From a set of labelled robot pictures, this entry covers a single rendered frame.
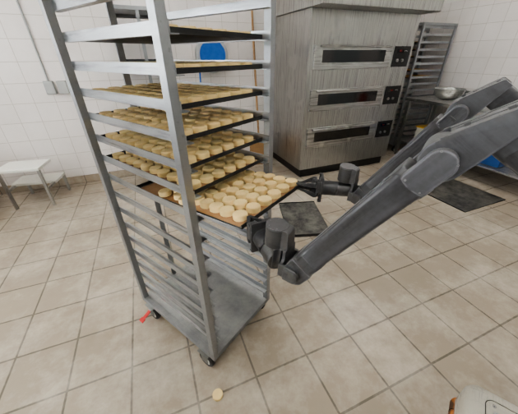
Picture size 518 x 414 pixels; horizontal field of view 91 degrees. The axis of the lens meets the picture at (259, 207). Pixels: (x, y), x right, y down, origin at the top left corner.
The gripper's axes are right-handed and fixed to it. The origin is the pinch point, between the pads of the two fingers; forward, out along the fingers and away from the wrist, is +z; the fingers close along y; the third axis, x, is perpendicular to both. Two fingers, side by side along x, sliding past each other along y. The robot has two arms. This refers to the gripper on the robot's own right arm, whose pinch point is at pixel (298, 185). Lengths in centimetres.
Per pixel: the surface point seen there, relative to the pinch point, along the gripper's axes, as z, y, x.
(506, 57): -266, -45, 331
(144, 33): 44, -48, -17
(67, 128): 269, 39, 188
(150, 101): 47, -31, -15
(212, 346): 33, 75, -26
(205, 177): 34.0, -5.4, -10.4
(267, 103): 14.7, -27.6, 14.9
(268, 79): 14.7, -36.0, 14.8
